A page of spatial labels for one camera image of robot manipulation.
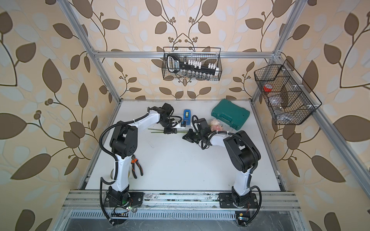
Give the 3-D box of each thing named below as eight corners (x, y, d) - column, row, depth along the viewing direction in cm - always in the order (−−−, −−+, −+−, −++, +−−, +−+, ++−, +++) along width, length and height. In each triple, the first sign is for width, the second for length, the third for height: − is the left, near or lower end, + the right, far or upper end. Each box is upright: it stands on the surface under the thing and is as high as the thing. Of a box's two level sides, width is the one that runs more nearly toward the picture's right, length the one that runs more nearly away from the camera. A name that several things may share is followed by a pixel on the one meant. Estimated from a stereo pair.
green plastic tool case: (209, 114, 112) (210, 111, 109) (223, 100, 122) (223, 97, 119) (239, 131, 102) (240, 128, 99) (250, 114, 112) (252, 111, 109)
